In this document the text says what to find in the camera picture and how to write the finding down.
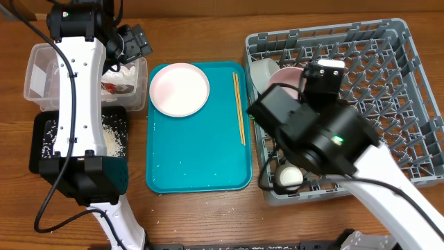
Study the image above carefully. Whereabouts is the grey dishwasher rack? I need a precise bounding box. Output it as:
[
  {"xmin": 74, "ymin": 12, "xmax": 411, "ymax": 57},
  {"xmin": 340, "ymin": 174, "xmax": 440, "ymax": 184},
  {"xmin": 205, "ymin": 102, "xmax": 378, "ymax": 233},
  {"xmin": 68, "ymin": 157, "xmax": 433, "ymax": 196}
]
[{"xmin": 244, "ymin": 18, "xmax": 443, "ymax": 187}]

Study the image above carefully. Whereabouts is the pile of rice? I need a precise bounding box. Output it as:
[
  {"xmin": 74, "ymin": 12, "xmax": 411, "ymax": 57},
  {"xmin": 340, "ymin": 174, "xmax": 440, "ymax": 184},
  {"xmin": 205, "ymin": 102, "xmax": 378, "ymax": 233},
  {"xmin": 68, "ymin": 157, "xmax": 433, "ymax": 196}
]
[{"xmin": 41, "ymin": 115, "xmax": 128, "ymax": 158}]

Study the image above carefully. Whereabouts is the cardboard box wall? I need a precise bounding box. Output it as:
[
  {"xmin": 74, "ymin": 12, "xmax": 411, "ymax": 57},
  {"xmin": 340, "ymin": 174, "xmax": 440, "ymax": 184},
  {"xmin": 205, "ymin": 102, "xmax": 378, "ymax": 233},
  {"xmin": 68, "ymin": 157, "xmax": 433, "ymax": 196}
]
[{"xmin": 0, "ymin": 0, "xmax": 444, "ymax": 22}]

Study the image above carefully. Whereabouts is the small pink plate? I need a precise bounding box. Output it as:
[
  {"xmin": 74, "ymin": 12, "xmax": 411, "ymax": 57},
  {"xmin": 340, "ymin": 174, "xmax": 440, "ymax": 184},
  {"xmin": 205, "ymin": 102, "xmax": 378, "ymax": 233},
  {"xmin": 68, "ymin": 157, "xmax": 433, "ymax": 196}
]
[{"xmin": 268, "ymin": 67, "xmax": 306, "ymax": 91}]

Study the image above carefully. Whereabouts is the white cup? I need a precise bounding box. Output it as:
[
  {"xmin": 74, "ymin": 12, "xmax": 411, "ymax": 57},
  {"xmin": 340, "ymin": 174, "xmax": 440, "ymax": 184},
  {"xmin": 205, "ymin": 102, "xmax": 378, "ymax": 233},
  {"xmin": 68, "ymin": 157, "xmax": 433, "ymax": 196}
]
[{"xmin": 274, "ymin": 162, "xmax": 304, "ymax": 192}]

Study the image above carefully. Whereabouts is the black plastic bin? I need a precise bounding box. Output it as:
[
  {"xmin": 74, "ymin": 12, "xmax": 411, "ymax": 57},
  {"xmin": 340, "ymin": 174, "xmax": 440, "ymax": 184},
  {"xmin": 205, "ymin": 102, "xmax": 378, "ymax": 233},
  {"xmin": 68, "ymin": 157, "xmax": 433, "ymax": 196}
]
[{"xmin": 28, "ymin": 106, "xmax": 128, "ymax": 174}]

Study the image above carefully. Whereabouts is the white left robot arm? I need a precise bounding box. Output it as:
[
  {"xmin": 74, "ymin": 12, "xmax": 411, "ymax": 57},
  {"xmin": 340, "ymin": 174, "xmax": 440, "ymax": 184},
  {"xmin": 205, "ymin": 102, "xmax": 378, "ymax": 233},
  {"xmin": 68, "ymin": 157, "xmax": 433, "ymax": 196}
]
[{"xmin": 39, "ymin": 1, "xmax": 150, "ymax": 249}]

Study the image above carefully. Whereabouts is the teal plastic tray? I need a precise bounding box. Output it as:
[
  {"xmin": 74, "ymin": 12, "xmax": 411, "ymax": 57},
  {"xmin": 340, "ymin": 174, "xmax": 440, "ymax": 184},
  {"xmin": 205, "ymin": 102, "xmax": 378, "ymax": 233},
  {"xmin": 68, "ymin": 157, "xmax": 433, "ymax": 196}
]
[{"xmin": 146, "ymin": 61, "xmax": 253, "ymax": 194}]

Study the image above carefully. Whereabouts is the wooden chopstick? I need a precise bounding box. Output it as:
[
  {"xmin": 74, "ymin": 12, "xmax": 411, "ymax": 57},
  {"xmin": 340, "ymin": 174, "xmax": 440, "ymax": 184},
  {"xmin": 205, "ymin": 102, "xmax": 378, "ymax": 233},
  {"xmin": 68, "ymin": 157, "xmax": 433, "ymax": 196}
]
[
  {"xmin": 232, "ymin": 72, "xmax": 246, "ymax": 146},
  {"xmin": 234, "ymin": 73, "xmax": 246, "ymax": 146}
]

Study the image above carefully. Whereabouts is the clear plastic bin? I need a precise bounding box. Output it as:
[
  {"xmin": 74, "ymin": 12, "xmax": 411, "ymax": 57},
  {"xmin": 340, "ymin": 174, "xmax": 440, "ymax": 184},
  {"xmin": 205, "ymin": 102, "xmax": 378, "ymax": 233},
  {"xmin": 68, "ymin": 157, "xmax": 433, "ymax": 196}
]
[{"xmin": 24, "ymin": 43, "xmax": 148, "ymax": 111}]

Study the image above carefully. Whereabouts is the large pink plate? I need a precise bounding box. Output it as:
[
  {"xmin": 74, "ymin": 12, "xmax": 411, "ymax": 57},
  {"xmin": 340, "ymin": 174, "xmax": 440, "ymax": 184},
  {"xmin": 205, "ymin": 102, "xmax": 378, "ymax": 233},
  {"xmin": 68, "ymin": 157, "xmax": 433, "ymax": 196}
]
[{"xmin": 149, "ymin": 63, "xmax": 210, "ymax": 117}]

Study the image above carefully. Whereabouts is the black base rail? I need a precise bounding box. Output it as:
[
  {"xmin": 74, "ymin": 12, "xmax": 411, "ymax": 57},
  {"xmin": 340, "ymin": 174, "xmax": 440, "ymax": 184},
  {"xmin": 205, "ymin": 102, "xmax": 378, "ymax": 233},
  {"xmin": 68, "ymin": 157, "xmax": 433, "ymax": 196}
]
[{"xmin": 88, "ymin": 228, "xmax": 403, "ymax": 250}]

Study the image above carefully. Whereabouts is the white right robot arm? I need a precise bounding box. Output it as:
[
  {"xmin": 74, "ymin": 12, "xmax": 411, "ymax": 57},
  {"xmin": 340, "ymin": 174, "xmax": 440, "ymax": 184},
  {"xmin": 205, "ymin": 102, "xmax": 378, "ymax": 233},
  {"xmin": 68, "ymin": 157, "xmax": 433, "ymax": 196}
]
[{"xmin": 248, "ymin": 59, "xmax": 443, "ymax": 249}]

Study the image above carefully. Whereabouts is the grey bowl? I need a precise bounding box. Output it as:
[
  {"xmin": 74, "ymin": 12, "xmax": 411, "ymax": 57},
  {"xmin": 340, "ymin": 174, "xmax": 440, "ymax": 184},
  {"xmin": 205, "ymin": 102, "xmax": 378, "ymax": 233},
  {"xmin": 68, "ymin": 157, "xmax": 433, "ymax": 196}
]
[{"xmin": 250, "ymin": 58, "xmax": 280, "ymax": 94}]

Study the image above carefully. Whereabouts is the white plastic wrapper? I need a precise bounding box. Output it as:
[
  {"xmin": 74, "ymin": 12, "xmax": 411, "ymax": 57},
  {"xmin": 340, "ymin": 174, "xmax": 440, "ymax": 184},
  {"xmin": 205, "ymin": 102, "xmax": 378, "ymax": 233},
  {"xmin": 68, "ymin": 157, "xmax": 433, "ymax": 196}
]
[{"xmin": 101, "ymin": 63, "xmax": 137, "ymax": 102}]

